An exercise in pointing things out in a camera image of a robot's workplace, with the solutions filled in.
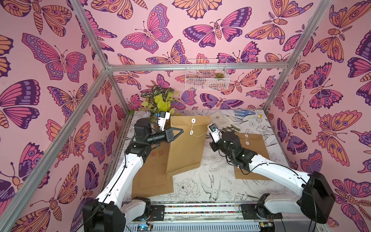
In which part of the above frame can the brown kraft file bag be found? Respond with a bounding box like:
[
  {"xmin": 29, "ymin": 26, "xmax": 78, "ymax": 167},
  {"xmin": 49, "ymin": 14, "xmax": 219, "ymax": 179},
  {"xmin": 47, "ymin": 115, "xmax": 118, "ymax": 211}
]
[{"xmin": 166, "ymin": 116, "xmax": 211, "ymax": 176}]

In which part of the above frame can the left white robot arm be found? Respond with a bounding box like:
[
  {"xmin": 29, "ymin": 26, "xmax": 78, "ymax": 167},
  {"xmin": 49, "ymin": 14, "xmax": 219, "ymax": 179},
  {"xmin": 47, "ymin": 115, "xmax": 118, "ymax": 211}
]
[{"xmin": 81, "ymin": 127, "xmax": 184, "ymax": 232}]

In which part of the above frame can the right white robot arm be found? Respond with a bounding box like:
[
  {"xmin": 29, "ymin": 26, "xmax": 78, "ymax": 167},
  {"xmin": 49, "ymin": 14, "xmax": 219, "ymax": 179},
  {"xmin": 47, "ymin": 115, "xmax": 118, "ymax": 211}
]
[{"xmin": 209, "ymin": 129, "xmax": 335, "ymax": 224}]

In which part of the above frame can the potted green plant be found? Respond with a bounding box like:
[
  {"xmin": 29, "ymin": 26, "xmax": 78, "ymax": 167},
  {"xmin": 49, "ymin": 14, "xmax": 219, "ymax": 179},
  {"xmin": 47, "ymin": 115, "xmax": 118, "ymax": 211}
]
[{"xmin": 138, "ymin": 86, "xmax": 178, "ymax": 122}]

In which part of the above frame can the blue dotted knit glove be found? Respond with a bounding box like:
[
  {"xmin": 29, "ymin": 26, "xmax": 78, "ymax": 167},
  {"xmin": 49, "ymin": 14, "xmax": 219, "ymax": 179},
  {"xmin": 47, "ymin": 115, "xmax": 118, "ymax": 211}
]
[{"xmin": 234, "ymin": 109, "xmax": 256, "ymax": 118}]

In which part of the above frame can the small succulent in basket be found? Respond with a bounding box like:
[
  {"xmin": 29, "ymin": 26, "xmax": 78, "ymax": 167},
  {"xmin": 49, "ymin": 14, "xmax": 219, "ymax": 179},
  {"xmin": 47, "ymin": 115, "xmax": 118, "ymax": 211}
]
[{"xmin": 214, "ymin": 72, "xmax": 225, "ymax": 79}]

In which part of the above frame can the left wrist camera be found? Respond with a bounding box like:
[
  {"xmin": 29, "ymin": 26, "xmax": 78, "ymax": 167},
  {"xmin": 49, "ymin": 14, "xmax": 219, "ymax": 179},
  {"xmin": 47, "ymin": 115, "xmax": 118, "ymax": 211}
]
[{"xmin": 157, "ymin": 111, "xmax": 171, "ymax": 131}]

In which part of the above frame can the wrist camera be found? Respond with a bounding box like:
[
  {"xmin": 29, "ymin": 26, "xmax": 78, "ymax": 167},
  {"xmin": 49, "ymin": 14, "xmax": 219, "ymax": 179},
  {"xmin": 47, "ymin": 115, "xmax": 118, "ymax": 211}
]
[
  {"xmin": 157, "ymin": 111, "xmax": 171, "ymax": 131},
  {"xmin": 208, "ymin": 123, "xmax": 221, "ymax": 143}
]

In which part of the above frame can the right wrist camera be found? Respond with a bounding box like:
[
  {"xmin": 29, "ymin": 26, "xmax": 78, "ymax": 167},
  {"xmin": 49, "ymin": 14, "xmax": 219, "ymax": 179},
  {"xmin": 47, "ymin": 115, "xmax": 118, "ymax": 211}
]
[{"xmin": 208, "ymin": 123, "xmax": 221, "ymax": 143}]

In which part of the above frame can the white wire basket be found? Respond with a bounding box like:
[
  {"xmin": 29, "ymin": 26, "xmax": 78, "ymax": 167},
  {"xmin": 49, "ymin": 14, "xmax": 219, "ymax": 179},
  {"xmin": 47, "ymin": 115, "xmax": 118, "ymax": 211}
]
[{"xmin": 184, "ymin": 59, "xmax": 230, "ymax": 91}]

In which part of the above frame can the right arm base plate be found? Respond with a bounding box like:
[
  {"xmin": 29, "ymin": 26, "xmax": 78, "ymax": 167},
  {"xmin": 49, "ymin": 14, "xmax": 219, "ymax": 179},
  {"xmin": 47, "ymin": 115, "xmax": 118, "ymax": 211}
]
[{"xmin": 239, "ymin": 204, "xmax": 283, "ymax": 220}]

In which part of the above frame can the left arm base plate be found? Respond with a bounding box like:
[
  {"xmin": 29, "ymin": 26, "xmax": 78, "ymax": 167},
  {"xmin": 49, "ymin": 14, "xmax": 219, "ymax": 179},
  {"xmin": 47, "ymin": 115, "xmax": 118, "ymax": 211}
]
[{"xmin": 124, "ymin": 204, "xmax": 166, "ymax": 222}]

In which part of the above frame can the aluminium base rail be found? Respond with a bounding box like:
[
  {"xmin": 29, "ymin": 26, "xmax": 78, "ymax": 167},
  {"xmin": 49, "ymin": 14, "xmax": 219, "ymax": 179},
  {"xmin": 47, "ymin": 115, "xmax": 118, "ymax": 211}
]
[{"xmin": 121, "ymin": 202, "xmax": 331, "ymax": 232}]

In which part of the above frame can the aluminium frame post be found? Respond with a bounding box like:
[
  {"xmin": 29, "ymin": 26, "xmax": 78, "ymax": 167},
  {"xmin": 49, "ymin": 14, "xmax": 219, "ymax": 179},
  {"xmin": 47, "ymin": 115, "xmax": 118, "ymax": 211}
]
[{"xmin": 262, "ymin": 0, "xmax": 334, "ymax": 112}]

